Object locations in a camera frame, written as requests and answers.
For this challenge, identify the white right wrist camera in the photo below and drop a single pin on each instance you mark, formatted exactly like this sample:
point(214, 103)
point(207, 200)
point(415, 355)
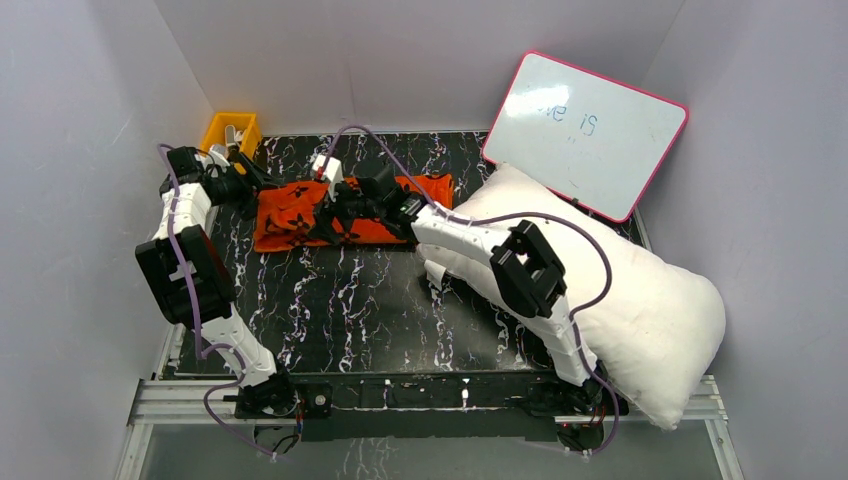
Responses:
point(327, 170)

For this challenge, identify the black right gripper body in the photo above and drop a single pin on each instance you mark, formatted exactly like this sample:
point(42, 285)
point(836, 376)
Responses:
point(353, 205)

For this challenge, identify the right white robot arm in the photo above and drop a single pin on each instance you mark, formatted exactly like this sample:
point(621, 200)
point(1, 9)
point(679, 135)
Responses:
point(528, 275)

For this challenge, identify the yellow plastic bin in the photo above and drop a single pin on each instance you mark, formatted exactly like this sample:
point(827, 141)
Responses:
point(247, 122)

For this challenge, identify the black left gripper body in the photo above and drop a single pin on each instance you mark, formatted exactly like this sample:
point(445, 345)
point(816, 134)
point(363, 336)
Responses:
point(245, 178)

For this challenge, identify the pink framed whiteboard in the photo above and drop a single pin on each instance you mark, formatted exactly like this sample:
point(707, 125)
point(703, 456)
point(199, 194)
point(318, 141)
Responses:
point(588, 138)

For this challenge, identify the orange patterned pillowcase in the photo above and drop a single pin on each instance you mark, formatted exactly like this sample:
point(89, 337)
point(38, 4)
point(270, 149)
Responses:
point(285, 214)

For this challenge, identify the white clips in bin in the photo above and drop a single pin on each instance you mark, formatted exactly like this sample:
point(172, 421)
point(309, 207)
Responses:
point(233, 139)

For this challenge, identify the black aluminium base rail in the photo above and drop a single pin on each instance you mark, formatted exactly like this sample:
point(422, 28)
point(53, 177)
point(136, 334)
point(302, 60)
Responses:
point(313, 407)

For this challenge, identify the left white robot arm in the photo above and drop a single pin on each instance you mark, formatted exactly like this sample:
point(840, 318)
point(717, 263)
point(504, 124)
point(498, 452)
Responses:
point(189, 281)

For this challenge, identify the white pillow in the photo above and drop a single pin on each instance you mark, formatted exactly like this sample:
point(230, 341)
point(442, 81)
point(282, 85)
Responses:
point(659, 327)

